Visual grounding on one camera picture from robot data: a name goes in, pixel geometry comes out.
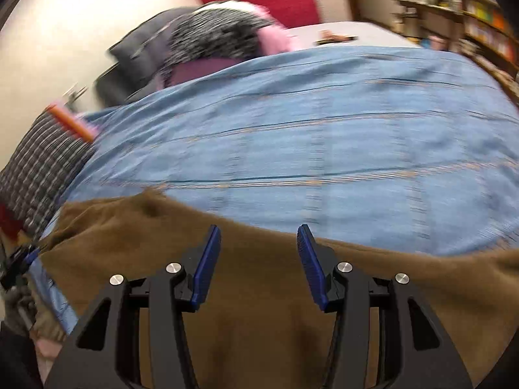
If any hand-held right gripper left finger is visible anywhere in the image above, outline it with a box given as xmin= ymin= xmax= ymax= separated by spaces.
xmin=44 ymin=224 xmax=222 ymax=389

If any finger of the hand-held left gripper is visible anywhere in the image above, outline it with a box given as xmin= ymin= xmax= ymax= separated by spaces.
xmin=0 ymin=243 xmax=41 ymax=288

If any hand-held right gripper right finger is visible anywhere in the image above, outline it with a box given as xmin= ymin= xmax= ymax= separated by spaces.
xmin=297 ymin=224 xmax=475 ymax=389

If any brown fleece towel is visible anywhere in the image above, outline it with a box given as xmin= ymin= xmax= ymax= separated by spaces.
xmin=34 ymin=190 xmax=519 ymax=389

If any dark plaid cushion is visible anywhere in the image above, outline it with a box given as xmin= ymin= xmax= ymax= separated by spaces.
xmin=0 ymin=111 xmax=96 ymax=238

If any blue striped blanket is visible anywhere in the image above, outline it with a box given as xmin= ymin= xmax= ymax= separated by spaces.
xmin=28 ymin=42 xmax=519 ymax=333

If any orange stick-shaped item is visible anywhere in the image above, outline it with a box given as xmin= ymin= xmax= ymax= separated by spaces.
xmin=46 ymin=104 xmax=98 ymax=142

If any grey padded headboard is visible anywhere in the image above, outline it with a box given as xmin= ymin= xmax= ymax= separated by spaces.
xmin=94 ymin=7 xmax=203 ymax=106

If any leopard-print cloth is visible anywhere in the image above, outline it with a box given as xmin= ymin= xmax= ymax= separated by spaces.
xmin=160 ymin=2 xmax=270 ymax=86

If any small brown item on sheet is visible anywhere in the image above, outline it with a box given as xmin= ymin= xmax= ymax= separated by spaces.
xmin=314 ymin=29 xmax=359 ymax=45

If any pink pillow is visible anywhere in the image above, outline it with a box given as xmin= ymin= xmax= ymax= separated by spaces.
xmin=166 ymin=2 xmax=303 ymax=88

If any pink bed sheet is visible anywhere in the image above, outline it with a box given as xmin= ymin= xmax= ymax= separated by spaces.
xmin=284 ymin=20 xmax=426 ymax=53

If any wooden desk with small shelf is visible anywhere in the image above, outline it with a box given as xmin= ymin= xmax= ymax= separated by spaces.
xmin=395 ymin=0 xmax=465 ymax=45

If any wooden bookshelf with books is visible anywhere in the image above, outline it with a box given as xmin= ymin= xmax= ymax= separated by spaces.
xmin=458 ymin=0 xmax=519 ymax=77

